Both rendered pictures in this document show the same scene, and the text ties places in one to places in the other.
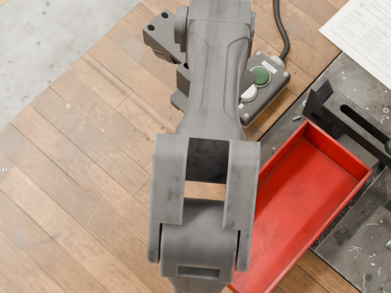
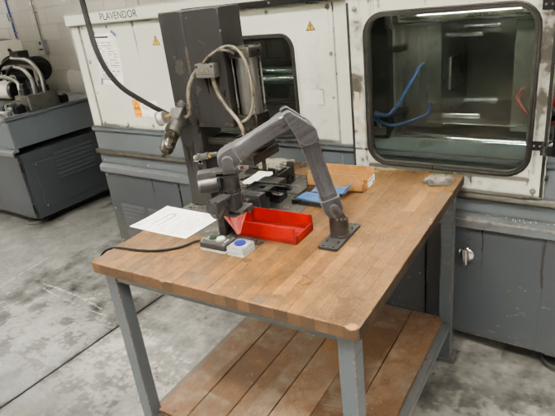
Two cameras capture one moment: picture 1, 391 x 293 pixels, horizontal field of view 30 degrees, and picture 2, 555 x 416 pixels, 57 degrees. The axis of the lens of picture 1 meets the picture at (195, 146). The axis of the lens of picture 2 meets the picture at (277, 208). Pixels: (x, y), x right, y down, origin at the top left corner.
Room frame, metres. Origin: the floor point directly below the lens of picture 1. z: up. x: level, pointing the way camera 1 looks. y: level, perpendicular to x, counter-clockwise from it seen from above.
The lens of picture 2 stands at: (0.47, 1.50, 1.68)
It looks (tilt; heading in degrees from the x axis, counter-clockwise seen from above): 23 degrees down; 263
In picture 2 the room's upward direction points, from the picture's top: 7 degrees counter-clockwise
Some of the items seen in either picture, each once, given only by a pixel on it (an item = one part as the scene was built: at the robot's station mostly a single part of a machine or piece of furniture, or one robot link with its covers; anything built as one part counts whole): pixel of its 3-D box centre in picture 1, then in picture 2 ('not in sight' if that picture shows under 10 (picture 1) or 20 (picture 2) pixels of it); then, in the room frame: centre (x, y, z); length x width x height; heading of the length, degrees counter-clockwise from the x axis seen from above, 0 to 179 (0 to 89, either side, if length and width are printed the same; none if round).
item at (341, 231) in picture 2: not in sight; (339, 226); (0.08, 0.00, 0.94); 0.20 x 0.07 x 0.08; 49
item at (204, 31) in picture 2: not in sight; (218, 68); (0.37, -0.47, 1.44); 0.17 x 0.13 x 0.42; 139
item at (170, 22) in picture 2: not in sight; (196, 111); (0.48, -0.56, 1.28); 0.14 x 0.12 x 0.75; 49
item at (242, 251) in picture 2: not in sight; (241, 251); (0.41, -0.02, 0.90); 0.07 x 0.07 x 0.06; 49
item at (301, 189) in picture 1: (281, 212); (272, 224); (0.28, -0.12, 0.93); 0.25 x 0.12 x 0.06; 139
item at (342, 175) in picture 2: not in sight; (340, 177); (-0.06, -0.47, 0.93); 0.25 x 0.13 x 0.08; 139
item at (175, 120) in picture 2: not in sight; (174, 126); (0.57, -0.47, 1.25); 0.19 x 0.07 x 0.19; 49
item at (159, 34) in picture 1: (182, 53); (222, 206); (0.45, 0.02, 1.09); 0.11 x 0.07 x 0.06; 48
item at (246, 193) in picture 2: not in sight; (262, 186); (0.28, -0.38, 0.98); 0.20 x 0.10 x 0.01; 49
